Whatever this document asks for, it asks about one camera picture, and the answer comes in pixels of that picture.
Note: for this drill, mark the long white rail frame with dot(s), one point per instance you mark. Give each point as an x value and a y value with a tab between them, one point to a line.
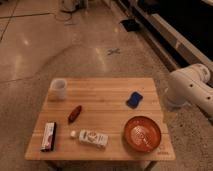
183	28

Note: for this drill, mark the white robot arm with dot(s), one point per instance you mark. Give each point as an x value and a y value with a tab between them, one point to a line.
189	85

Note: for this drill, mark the wooden folding table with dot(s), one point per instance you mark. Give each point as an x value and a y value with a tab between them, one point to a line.
104	110

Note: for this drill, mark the blue sponge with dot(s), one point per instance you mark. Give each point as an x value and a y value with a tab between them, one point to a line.
134	100

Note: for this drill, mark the orange ceramic bowl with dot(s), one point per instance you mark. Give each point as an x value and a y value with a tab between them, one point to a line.
142	134

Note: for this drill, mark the black floor plate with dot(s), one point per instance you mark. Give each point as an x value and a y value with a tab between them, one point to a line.
130	25

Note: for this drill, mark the translucent white plastic cup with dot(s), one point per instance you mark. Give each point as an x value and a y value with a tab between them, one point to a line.
58	89

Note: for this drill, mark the white machine base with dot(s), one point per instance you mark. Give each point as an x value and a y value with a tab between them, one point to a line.
72	5

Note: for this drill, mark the white plastic bottle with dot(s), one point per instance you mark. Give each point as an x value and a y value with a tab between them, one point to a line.
90	137

